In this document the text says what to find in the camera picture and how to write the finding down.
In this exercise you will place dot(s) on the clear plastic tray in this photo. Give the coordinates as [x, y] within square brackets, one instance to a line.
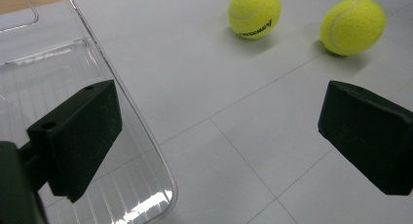
[65, 61]

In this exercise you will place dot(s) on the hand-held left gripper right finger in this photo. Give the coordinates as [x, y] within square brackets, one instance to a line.
[370, 136]

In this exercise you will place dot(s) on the yellow tennis ball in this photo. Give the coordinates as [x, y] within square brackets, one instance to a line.
[353, 26]
[254, 13]

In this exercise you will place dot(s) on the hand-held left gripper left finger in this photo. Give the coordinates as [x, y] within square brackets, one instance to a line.
[81, 136]

